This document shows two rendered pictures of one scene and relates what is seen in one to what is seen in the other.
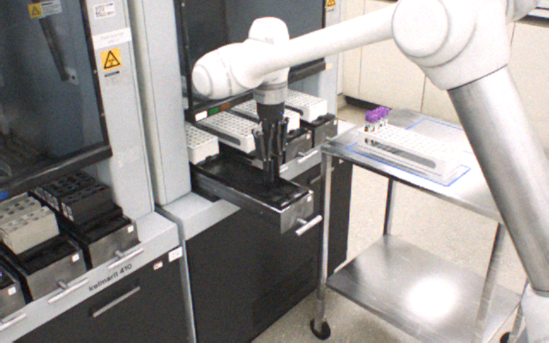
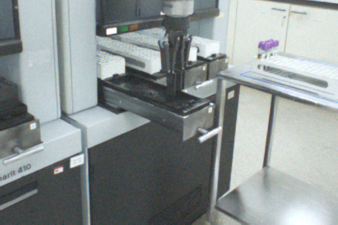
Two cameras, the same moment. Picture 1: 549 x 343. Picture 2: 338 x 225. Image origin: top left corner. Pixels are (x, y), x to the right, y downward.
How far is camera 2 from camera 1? 0.43 m
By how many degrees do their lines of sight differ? 11
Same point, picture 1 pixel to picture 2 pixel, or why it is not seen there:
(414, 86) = not seen: hidden behind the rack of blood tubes
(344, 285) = (232, 208)
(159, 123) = (71, 30)
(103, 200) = (8, 96)
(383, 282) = (267, 206)
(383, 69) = (250, 49)
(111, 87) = not seen: outside the picture
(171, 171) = (80, 82)
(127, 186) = (35, 88)
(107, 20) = not seen: outside the picture
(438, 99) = not seen: hidden behind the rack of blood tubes
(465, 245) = (328, 183)
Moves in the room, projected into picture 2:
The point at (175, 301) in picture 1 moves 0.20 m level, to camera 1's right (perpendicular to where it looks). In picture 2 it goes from (73, 210) to (142, 212)
